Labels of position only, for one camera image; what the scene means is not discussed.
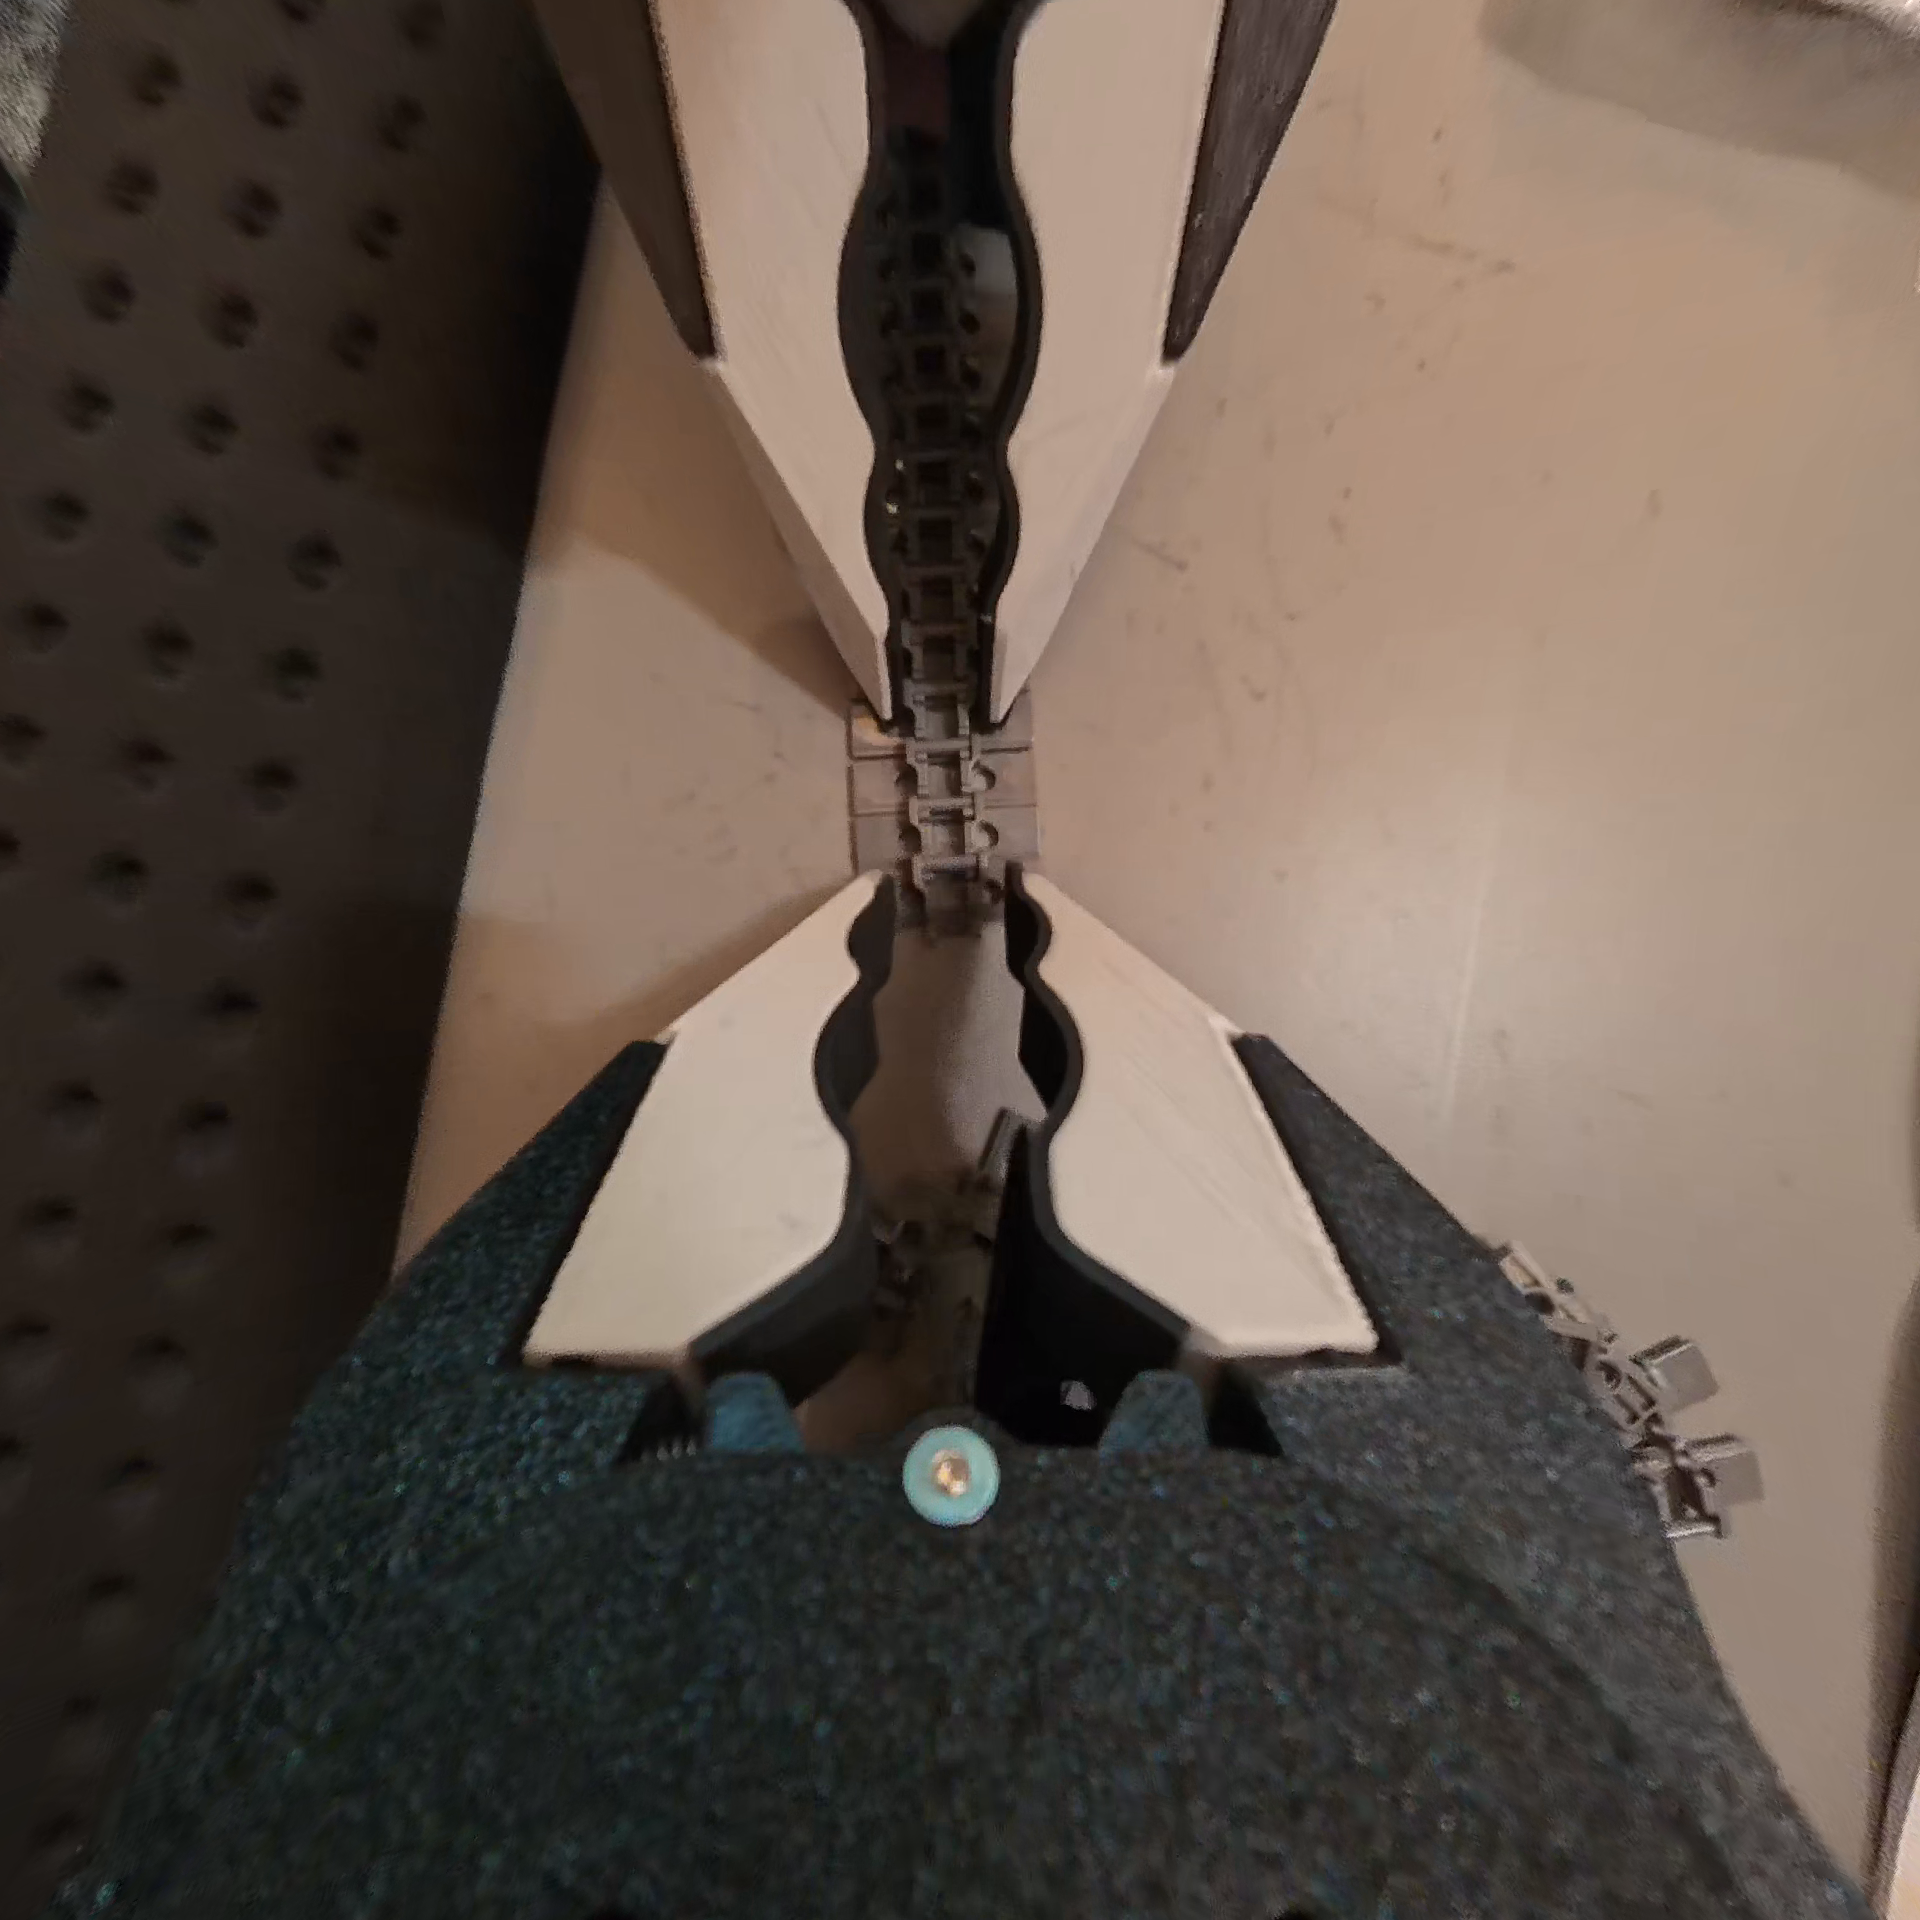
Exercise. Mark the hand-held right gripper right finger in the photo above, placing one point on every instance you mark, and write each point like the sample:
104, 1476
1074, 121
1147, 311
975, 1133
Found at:
1184, 1186

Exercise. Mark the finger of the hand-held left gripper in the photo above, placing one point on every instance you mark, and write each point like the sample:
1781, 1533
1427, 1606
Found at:
764, 301
1109, 301

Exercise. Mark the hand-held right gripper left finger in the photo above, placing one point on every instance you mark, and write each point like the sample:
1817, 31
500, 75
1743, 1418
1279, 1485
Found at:
721, 1186

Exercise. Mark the pile of grey track links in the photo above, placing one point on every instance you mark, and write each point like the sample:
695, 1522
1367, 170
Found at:
1650, 1395

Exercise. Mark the grey desk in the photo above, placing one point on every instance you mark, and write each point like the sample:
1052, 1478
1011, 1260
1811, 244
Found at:
1425, 751

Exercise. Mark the black perforated pad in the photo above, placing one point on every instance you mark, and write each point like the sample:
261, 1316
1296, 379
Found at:
225, 901

